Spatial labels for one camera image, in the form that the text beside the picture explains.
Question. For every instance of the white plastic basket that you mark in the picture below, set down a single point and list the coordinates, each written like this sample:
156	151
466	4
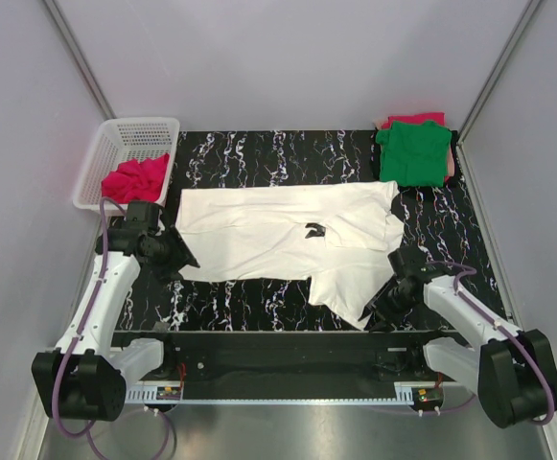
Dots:
128	142

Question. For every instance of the folded red t-shirt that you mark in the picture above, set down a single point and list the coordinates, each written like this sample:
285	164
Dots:
415	119

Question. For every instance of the folded green t-shirt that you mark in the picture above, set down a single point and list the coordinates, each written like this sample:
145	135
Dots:
414	155

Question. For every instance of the left controller board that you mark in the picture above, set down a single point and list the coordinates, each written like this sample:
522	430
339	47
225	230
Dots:
168	393

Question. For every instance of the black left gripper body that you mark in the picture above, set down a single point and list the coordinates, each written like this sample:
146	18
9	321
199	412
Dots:
175	252

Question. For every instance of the crumpled pink t-shirt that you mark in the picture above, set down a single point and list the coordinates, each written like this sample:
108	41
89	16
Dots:
136	180

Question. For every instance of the aluminium rail frame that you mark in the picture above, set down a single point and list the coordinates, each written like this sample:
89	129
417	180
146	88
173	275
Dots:
456	429

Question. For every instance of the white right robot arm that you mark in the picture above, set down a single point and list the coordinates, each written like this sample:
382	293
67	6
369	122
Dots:
511	371

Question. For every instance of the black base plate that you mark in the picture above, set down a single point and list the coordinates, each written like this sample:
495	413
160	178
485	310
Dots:
296	367

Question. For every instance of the controller board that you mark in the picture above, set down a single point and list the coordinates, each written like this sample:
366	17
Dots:
434	395
168	393

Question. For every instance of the folded peach t-shirt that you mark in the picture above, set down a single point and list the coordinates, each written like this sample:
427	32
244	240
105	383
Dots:
450	164

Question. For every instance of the white printed t-shirt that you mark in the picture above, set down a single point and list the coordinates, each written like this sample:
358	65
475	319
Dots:
338	237

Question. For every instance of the right controller board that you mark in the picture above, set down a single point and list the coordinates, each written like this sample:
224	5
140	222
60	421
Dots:
434	395

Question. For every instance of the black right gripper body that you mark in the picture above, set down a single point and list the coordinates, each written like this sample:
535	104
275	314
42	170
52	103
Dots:
382	305

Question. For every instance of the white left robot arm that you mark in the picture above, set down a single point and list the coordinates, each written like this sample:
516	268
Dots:
81	379

